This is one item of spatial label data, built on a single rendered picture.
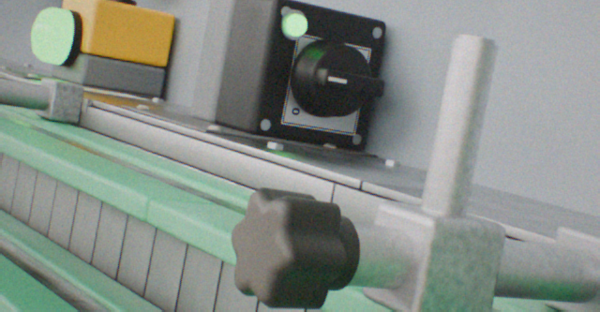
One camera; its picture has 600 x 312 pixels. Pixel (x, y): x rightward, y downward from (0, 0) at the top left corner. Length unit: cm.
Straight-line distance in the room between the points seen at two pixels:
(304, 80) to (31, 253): 20
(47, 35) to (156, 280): 33
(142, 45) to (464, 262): 63
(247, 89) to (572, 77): 18
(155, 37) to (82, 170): 43
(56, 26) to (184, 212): 50
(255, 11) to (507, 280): 36
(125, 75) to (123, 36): 3
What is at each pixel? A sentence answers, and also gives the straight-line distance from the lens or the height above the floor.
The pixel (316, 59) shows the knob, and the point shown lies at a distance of 61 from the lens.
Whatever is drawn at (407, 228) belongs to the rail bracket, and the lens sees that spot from 29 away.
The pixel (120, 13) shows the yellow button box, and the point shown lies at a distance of 89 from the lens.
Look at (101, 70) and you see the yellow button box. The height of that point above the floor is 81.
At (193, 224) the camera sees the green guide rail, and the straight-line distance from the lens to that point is 39.
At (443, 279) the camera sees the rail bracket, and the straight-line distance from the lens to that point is 28.
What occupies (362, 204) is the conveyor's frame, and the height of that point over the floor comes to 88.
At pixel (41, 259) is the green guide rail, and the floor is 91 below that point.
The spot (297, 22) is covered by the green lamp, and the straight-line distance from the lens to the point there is 62.
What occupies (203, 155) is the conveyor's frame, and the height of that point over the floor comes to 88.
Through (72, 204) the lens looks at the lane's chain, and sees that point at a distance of 72.
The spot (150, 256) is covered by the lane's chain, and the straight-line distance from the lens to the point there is 61.
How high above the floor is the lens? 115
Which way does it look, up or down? 33 degrees down
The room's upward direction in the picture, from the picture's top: 81 degrees counter-clockwise
